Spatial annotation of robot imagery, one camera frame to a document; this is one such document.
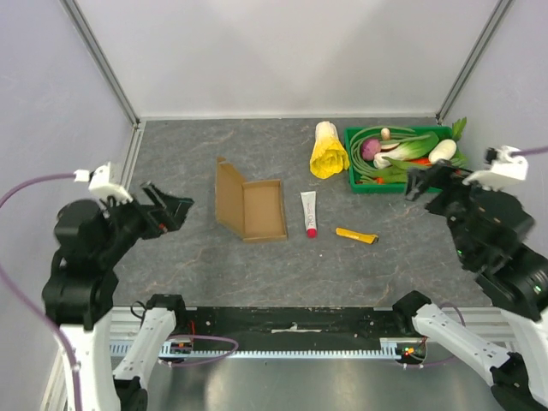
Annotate right aluminium frame post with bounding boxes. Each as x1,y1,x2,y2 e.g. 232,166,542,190
435,0,515,125

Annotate green plastic tray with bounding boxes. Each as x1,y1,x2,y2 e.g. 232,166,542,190
343,125,472,194

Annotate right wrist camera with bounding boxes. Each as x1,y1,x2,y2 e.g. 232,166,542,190
462,146,528,191

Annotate white radish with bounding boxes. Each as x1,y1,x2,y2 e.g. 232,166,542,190
428,139,457,165

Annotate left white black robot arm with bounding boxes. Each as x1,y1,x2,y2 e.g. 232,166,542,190
42,182,194,410

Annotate front aluminium rail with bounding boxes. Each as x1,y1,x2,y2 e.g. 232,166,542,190
62,304,526,342

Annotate grey slotted cable duct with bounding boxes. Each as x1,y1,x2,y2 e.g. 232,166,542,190
109,337,427,357

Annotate celery leaf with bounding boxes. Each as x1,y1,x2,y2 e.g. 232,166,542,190
451,117,468,141

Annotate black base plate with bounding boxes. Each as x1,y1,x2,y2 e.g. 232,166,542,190
175,307,420,338

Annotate white tube red cap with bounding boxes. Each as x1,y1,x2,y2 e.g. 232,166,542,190
301,191,318,238

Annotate yellow napa cabbage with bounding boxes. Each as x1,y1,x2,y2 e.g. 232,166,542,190
309,121,350,180

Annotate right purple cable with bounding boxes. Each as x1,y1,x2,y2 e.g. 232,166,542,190
402,145,548,370

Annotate aluminium frame post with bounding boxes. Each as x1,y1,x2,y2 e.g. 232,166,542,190
435,0,515,125
61,0,140,128

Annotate orange carrot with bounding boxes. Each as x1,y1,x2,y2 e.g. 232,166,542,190
358,158,431,184

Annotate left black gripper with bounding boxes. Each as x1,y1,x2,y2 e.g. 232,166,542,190
97,178,194,263

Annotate purple onion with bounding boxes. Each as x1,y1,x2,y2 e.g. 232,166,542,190
360,138,382,161

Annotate brown cardboard express box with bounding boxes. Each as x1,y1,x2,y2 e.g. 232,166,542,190
215,157,288,243

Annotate yellow utility knife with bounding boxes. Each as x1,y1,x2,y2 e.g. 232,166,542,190
336,228,378,244

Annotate green long beans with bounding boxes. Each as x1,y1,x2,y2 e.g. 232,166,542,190
348,126,468,180

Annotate bok choy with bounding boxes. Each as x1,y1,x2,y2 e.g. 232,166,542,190
373,132,439,170

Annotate left aluminium frame post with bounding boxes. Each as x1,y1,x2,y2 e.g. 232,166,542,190
61,0,140,128

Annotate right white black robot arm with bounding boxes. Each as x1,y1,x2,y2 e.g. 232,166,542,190
391,160,547,410

